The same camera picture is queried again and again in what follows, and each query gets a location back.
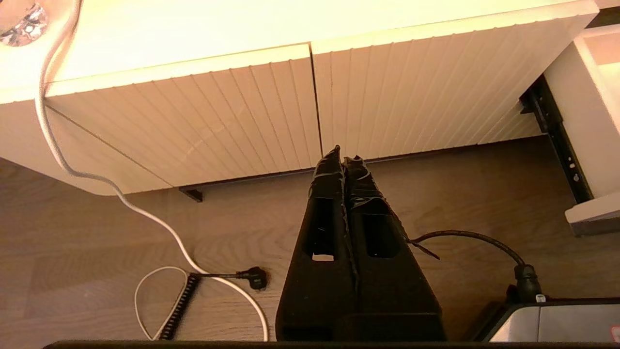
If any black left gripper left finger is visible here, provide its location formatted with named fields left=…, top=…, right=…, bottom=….
left=275, top=144, right=359, bottom=342

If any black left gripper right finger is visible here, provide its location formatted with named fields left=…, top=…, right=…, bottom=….
left=343, top=155, right=447, bottom=342

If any white ribbed drawer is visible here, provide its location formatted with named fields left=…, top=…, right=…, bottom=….
left=545, top=24, right=620, bottom=238

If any white TV cabinet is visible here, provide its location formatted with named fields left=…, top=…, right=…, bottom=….
left=0, top=0, right=601, bottom=204

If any silver grey device box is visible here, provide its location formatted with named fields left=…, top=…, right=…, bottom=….
left=472, top=297, right=620, bottom=343

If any white ribbed curved cabinet panel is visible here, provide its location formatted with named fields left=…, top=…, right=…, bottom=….
left=0, top=44, right=323, bottom=197

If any white ribbed flat cabinet panel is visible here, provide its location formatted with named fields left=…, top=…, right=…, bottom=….
left=311, top=2, right=601, bottom=161

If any clear glass object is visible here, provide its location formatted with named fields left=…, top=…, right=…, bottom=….
left=0, top=0, right=49, bottom=48

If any black plug with coiled cord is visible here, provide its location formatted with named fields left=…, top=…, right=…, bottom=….
left=159, top=267, right=269, bottom=341

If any black looped cable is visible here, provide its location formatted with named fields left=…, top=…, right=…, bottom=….
left=406, top=230, right=543, bottom=303

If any thin white cable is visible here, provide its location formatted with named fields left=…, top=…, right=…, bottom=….
left=134, top=266, right=190, bottom=341

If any black drawer slide rail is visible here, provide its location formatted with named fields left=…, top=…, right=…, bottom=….
left=520, top=75, right=594, bottom=204

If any thick white power cable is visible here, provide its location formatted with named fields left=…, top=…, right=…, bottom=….
left=35, top=0, right=269, bottom=342

